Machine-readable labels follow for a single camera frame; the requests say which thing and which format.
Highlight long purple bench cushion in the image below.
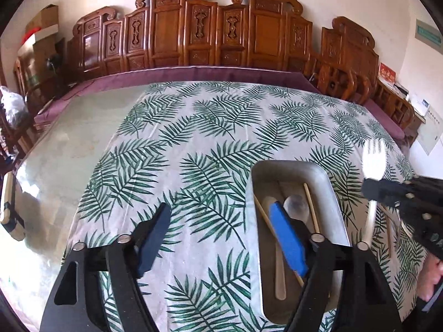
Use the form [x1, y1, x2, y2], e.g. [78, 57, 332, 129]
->
[35, 66, 322, 128]

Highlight rectangular metal tray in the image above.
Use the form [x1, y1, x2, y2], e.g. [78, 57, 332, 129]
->
[245, 160, 352, 326]

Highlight wooden block with black band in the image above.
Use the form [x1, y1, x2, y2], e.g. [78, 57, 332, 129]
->
[0, 172, 27, 241]

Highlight white plastic spoon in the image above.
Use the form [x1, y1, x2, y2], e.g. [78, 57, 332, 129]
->
[283, 194, 310, 222]

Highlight beige plastic spoon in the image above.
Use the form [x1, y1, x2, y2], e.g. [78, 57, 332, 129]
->
[261, 195, 287, 301]

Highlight wooden side table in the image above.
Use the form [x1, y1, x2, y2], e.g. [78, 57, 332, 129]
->
[374, 79, 424, 135]

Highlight person's right hand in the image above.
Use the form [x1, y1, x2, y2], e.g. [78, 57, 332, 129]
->
[417, 253, 443, 301]

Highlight green framed wall panel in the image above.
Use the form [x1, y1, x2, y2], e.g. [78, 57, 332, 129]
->
[415, 19, 443, 47]

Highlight carved wooden armchair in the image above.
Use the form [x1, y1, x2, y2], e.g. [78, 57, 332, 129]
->
[310, 17, 381, 105]

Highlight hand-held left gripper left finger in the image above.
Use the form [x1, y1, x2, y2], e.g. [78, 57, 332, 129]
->
[40, 202, 172, 332]

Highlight cardboard box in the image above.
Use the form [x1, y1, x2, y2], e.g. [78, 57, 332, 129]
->
[26, 4, 59, 35]

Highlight metal topped cabinet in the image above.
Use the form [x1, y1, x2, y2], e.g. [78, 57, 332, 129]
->
[16, 31, 67, 88]

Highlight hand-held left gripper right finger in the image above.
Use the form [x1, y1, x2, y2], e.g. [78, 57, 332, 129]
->
[268, 202, 404, 332]

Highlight wooden chopstick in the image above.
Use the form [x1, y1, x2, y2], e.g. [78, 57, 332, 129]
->
[254, 194, 306, 286]
[303, 183, 321, 234]
[384, 211, 394, 258]

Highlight cream plastic fork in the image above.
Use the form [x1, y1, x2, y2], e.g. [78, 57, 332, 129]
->
[362, 139, 386, 248]

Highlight white plastic bag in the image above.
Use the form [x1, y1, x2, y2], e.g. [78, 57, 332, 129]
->
[0, 86, 29, 122]

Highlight white wall panel door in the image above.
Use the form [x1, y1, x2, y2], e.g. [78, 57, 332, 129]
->
[417, 105, 443, 155]

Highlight long carved wooden bench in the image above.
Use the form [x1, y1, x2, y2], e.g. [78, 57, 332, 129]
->
[66, 0, 314, 84]

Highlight white box with blue print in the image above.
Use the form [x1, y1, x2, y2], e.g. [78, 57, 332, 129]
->
[411, 95, 432, 117]

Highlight green leaf print tablecloth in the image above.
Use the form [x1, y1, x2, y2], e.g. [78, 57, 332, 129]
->
[62, 81, 428, 332]

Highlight red box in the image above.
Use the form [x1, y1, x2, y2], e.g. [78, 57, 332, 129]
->
[378, 63, 397, 90]

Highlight small purple seat cushion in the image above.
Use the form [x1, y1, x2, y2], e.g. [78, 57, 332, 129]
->
[360, 98, 406, 139]

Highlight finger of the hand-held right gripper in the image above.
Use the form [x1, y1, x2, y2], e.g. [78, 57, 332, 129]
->
[362, 178, 415, 208]

